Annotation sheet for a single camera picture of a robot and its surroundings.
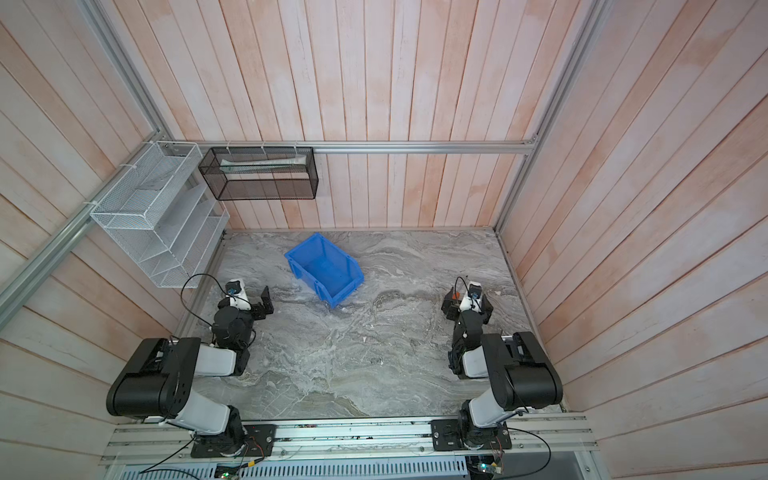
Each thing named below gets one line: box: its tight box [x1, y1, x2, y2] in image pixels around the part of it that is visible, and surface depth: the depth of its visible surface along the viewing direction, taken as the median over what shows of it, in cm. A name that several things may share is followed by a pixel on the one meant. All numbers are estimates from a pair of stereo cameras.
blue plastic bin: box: [284, 232, 365, 309], surface depth 103 cm
